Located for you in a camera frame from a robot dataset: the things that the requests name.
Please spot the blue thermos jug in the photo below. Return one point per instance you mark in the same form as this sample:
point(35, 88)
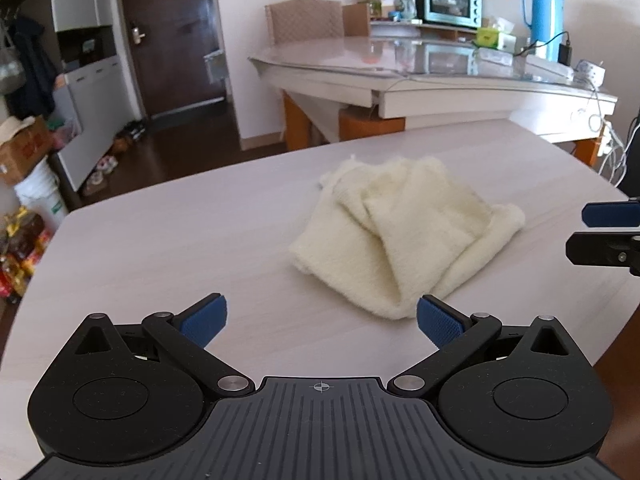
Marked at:
point(542, 15)

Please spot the hanging dark clothes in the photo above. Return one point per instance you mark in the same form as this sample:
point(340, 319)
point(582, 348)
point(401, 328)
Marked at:
point(35, 70)

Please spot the dark brown door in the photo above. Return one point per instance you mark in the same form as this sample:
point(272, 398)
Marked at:
point(170, 35)

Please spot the cream fluffy towel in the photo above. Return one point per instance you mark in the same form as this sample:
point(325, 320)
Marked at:
point(400, 220)

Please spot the green tissue box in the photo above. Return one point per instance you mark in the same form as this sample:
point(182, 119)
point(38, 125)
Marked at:
point(487, 38)

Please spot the orange-lid glass jar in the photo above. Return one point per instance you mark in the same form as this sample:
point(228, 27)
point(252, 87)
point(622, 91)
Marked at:
point(370, 4)

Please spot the red and white packet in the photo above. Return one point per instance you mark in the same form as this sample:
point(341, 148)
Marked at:
point(406, 4)

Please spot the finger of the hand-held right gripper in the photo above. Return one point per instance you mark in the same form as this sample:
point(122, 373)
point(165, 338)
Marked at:
point(595, 250)
point(607, 214)

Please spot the white plastic bucket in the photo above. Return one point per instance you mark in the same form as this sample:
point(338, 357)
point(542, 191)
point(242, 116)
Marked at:
point(42, 200)

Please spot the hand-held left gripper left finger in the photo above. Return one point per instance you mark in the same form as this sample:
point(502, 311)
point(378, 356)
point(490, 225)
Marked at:
point(205, 317)

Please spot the white power strip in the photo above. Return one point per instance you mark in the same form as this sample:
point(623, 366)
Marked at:
point(605, 137)

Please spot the teal toaster oven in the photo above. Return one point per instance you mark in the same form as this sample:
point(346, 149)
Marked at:
point(445, 0)

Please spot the hanging grey bag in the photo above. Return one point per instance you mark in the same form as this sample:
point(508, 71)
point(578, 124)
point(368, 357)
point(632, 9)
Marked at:
point(10, 70)

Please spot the white tissue pack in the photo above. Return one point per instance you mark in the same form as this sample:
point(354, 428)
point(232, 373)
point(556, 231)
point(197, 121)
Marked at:
point(505, 35)

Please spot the grey and white cabinet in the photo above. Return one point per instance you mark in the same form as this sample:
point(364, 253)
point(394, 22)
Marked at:
point(95, 110)

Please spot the row of dark shoes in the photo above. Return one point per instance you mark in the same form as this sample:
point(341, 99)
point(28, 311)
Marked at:
point(131, 135)

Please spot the beige quilted chair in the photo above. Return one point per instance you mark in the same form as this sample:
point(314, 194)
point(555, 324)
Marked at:
point(305, 20)

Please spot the brown cardboard panel box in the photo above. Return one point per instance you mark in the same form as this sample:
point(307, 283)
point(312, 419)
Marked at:
point(356, 20)

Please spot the pair of white pink sneakers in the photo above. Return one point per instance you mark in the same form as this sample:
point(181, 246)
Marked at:
point(106, 165)

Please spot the black power adapter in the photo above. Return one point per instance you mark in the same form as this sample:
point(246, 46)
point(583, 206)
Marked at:
point(566, 55)

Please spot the white glass-top dining table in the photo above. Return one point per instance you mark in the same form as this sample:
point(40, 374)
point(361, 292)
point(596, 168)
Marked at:
point(350, 55)

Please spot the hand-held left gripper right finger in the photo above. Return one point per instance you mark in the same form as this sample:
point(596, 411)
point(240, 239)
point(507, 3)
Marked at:
point(440, 322)

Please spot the flat white device box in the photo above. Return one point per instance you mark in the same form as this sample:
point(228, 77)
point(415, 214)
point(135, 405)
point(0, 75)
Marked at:
point(547, 67)

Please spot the printed cardboard box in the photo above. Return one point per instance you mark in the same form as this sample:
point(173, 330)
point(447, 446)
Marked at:
point(27, 152)

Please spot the colourful plastic bags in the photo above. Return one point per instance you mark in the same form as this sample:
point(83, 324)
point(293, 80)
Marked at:
point(65, 132)

